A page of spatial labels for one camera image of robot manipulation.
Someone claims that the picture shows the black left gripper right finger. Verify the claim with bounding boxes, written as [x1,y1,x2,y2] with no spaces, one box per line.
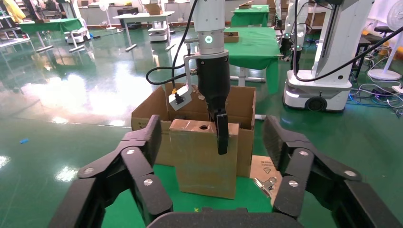
[263,115,403,228]

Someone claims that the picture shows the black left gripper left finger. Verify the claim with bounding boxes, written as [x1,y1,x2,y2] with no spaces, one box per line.
[48,114,174,228]

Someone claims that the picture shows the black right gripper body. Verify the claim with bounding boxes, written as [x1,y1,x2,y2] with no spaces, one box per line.
[195,57,231,120]

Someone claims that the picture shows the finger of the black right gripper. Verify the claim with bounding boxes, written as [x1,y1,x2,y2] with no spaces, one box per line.
[216,114,229,155]

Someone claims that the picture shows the small brown cardboard box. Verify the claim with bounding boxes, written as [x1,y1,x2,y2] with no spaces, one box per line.
[169,119,240,200]

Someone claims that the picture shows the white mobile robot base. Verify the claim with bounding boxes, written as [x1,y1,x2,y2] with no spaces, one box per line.
[64,28,89,44]
[148,27,168,43]

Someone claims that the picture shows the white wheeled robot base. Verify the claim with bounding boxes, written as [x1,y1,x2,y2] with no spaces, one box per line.
[282,0,375,113]

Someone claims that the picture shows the flat printed cardboard sheet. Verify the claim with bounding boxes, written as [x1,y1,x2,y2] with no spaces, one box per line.
[250,155,283,205]

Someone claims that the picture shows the large open brown carton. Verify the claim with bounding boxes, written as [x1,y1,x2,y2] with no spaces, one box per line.
[131,82,256,179]

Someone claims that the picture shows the cardboard box on table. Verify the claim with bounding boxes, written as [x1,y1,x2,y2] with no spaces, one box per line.
[144,3,164,16]

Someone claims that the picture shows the silver binder clip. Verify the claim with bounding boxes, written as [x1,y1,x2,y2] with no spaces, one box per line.
[253,177,278,198]

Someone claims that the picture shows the table with green cloth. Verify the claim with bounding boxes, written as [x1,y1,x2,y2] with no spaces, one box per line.
[224,27,281,95]
[231,4,271,28]
[19,18,85,53]

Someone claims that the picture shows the white work table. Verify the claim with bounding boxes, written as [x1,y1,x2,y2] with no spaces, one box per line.
[113,11,176,53]

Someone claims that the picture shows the white robot with green lights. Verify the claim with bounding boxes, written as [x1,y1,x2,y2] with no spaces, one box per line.
[276,0,313,75]

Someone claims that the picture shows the black stool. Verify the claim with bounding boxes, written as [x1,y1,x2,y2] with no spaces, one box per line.
[374,26,395,41]

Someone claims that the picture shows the white standing fan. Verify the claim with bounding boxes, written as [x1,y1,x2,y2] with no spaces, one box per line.
[367,3,403,81]

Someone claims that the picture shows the yellow cloth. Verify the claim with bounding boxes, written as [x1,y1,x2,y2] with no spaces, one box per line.
[2,0,27,23]

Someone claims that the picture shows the gray wrist camera box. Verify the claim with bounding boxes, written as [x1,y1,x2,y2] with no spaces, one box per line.
[168,85,192,111]

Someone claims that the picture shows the thick black sleeved cable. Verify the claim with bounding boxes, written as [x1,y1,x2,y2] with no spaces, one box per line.
[145,0,199,105]

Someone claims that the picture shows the tangle of floor cables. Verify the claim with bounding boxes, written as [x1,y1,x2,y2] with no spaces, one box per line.
[348,82,403,118]

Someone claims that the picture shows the white pedestal fan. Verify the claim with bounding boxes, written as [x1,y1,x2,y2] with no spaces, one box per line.
[98,0,118,31]

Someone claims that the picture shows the long black cable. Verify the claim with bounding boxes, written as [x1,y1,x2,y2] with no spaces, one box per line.
[293,0,403,83]

